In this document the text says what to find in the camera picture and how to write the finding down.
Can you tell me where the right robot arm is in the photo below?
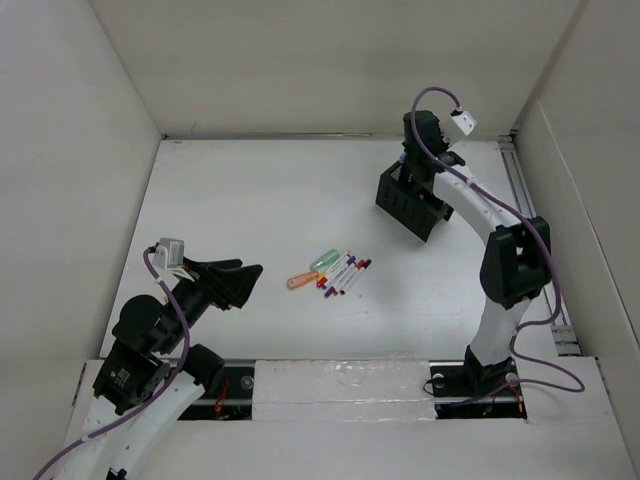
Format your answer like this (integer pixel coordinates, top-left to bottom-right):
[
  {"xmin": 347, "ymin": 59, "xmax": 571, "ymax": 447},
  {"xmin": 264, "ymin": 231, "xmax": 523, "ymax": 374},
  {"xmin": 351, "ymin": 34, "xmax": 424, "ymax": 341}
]
[{"xmin": 400, "ymin": 110, "xmax": 552, "ymax": 397}]

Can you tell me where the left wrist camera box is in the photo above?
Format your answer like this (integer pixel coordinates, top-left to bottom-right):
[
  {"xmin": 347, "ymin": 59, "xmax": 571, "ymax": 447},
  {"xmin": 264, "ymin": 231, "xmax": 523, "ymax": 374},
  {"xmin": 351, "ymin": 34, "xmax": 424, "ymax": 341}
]
[{"xmin": 152, "ymin": 237, "xmax": 184, "ymax": 270}]

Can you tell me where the purple cap marker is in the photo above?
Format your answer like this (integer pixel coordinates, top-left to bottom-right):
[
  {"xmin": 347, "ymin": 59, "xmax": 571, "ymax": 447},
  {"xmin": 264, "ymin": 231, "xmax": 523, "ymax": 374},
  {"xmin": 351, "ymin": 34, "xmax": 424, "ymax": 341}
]
[{"xmin": 323, "ymin": 256, "xmax": 356, "ymax": 298}]

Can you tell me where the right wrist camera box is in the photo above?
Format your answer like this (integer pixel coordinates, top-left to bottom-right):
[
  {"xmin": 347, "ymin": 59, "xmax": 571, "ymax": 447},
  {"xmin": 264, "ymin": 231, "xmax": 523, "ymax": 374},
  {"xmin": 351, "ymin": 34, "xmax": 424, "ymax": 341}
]
[{"xmin": 448, "ymin": 109, "xmax": 477, "ymax": 145}]

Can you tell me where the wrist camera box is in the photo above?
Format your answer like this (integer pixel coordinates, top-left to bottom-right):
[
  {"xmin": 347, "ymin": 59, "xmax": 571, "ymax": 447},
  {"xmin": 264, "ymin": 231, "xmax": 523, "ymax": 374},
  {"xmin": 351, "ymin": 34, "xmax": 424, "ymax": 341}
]
[
  {"xmin": 152, "ymin": 237, "xmax": 184, "ymax": 270},
  {"xmin": 448, "ymin": 109, "xmax": 477, "ymax": 145}
]

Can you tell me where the black two-compartment pen holder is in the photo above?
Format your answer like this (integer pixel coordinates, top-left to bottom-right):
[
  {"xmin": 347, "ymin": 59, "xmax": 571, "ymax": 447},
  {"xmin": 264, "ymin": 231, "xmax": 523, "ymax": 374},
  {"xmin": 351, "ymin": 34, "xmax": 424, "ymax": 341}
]
[{"xmin": 375, "ymin": 161, "xmax": 454, "ymax": 242}]

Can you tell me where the orange highlighter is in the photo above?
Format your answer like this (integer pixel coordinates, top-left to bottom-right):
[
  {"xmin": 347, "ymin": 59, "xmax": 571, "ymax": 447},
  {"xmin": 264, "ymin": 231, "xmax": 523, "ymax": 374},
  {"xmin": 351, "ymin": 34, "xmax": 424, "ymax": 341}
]
[{"xmin": 287, "ymin": 271, "xmax": 318, "ymax": 290}]

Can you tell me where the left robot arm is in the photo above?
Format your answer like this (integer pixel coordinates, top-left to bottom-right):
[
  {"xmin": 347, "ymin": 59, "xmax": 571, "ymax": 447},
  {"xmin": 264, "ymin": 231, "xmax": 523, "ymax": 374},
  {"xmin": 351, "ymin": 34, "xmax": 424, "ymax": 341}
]
[{"xmin": 35, "ymin": 244, "xmax": 263, "ymax": 479}]

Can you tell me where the purple cable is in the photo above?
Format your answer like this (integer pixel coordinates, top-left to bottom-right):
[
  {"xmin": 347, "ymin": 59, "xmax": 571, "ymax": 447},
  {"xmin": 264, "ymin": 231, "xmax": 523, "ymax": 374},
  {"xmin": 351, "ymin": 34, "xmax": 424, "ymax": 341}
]
[
  {"xmin": 411, "ymin": 87, "xmax": 585, "ymax": 407},
  {"xmin": 29, "ymin": 244, "xmax": 194, "ymax": 480}
]

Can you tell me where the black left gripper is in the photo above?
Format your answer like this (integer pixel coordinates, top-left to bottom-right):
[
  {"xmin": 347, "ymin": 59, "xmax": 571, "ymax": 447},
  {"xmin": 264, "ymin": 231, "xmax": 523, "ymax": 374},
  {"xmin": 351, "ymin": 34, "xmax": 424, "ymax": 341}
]
[{"xmin": 158, "ymin": 253, "xmax": 263, "ymax": 351}]

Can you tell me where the black cap marker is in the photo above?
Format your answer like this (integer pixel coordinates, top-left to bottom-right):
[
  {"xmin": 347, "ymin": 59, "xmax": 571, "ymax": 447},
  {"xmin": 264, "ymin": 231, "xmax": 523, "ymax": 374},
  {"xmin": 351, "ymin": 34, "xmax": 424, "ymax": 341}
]
[{"xmin": 339, "ymin": 259, "xmax": 371, "ymax": 295}]

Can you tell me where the green highlighter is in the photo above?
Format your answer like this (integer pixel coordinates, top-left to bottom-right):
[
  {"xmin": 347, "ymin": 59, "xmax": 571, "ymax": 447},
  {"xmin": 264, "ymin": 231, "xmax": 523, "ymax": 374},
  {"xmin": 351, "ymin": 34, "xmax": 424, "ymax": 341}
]
[{"xmin": 309, "ymin": 249, "xmax": 340, "ymax": 272}]

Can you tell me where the aluminium rail right side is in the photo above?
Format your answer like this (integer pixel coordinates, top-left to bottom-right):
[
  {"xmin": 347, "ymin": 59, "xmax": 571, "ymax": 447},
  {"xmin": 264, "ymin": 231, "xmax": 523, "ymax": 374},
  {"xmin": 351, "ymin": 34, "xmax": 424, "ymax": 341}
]
[{"xmin": 499, "ymin": 134, "xmax": 581, "ymax": 356}]

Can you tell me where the red cap marker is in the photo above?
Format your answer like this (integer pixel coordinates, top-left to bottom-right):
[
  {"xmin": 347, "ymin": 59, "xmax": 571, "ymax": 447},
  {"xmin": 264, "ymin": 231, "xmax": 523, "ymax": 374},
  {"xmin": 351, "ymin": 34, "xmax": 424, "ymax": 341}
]
[
  {"xmin": 316, "ymin": 255, "xmax": 351, "ymax": 288},
  {"xmin": 333, "ymin": 260, "xmax": 363, "ymax": 295}
]

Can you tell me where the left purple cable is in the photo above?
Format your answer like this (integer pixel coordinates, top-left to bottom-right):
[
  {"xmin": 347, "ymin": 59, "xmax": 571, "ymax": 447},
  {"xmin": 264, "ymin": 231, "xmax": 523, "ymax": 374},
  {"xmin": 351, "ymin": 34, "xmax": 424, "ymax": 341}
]
[{"xmin": 29, "ymin": 244, "xmax": 194, "ymax": 480}]

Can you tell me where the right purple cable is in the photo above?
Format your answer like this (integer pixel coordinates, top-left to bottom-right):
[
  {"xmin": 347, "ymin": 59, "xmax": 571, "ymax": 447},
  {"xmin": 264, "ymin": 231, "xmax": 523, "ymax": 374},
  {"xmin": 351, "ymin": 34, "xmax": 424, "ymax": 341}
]
[{"xmin": 411, "ymin": 87, "xmax": 585, "ymax": 407}]

